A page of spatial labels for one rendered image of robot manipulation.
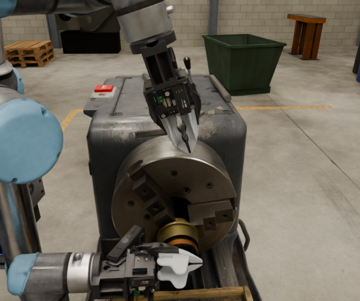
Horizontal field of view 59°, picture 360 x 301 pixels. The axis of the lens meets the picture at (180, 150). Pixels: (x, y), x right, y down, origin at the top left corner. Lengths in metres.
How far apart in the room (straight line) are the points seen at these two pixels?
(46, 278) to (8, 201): 0.16
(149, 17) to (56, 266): 0.46
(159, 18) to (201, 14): 10.18
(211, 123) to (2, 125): 0.58
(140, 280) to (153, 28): 0.43
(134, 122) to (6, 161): 0.48
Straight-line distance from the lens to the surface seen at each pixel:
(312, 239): 2.52
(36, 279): 0.68
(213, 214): 0.76
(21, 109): 0.48
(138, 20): 0.47
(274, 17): 11.13
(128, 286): 0.66
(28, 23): 11.40
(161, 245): 0.66
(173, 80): 0.47
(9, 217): 0.73
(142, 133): 0.55
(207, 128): 0.89
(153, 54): 0.47
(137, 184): 0.73
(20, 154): 0.49
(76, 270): 0.66
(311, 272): 2.29
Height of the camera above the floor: 1.57
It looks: 27 degrees down
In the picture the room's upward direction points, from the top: straight up
